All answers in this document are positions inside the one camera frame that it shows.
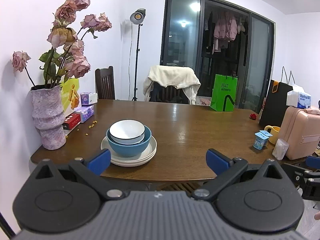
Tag blue bowl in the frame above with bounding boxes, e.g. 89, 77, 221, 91
106, 126, 152, 157

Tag white bowl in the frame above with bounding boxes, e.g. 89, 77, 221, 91
109, 120, 145, 139
108, 133, 144, 145

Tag cream plate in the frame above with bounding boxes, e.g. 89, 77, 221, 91
100, 136, 157, 167

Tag person's right hand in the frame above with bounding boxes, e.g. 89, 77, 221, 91
314, 211, 320, 220

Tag yogurt cup front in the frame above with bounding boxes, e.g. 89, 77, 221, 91
253, 132, 268, 150

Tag yogurt cup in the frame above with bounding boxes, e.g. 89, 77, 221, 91
260, 130, 273, 138
253, 132, 268, 150

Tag red small box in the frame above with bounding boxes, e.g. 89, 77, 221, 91
62, 113, 81, 131

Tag purple tissue pack lower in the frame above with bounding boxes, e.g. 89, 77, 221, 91
75, 105, 95, 123

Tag purple tissue pack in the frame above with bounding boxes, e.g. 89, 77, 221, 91
75, 105, 95, 123
80, 92, 98, 106

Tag yogurt cup back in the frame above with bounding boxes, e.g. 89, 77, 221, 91
260, 130, 273, 138

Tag pink suitcase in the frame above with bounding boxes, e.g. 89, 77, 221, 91
278, 106, 319, 160

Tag red rose flower head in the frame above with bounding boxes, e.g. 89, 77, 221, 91
249, 113, 257, 120

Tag yellow mug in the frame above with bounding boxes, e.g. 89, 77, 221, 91
264, 125, 280, 145

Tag purple tissue pack upper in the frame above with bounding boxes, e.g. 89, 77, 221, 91
80, 92, 98, 106

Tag green paper shopping bag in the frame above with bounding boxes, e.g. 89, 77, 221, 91
210, 74, 238, 112

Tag purple fuzzy vase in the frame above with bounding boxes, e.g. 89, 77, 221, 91
30, 85, 66, 150

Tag green snack box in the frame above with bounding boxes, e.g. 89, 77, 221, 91
61, 78, 81, 117

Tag black paper shopping bag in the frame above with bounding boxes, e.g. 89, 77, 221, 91
259, 67, 293, 128

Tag white tissue pack Manhua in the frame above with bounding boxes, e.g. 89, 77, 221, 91
286, 84, 311, 109

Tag dark wooden chair left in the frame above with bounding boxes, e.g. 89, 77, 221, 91
95, 66, 116, 100

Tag wooden chair with clothes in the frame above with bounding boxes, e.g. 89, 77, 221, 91
150, 82, 189, 105

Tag cream sweater on chair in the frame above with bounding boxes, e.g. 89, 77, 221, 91
143, 65, 201, 105

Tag dried pink roses bouquet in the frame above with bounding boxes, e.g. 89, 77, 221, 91
11, 0, 113, 88

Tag hanging pink clothes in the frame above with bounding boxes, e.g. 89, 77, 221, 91
203, 10, 248, 55

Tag studio light on tripod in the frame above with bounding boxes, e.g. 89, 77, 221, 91
130, 8, 146, 101

